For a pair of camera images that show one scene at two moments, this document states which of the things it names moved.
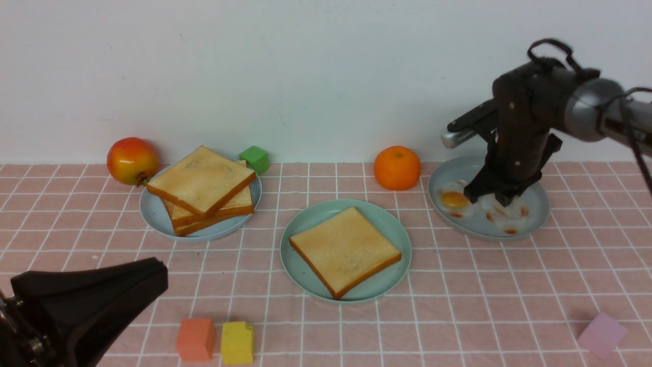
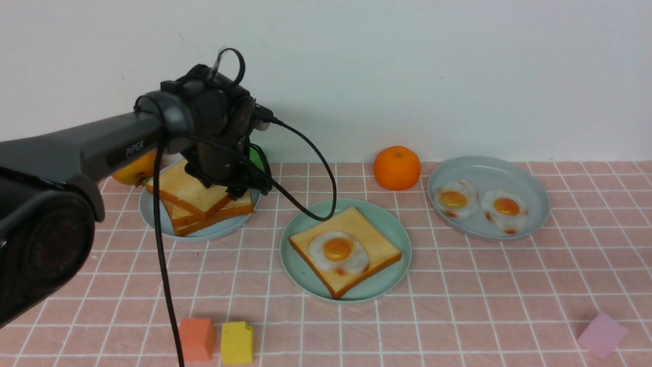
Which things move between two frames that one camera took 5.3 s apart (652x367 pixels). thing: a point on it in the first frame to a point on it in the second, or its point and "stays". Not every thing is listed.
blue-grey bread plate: x=155 y=211 stays
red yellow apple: x=133 y=161 stays
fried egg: x=490 y=204 to x=338 y=252
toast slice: x=201 y=182 stays
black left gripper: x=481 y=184 to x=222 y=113
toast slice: x=345 y=251 stays
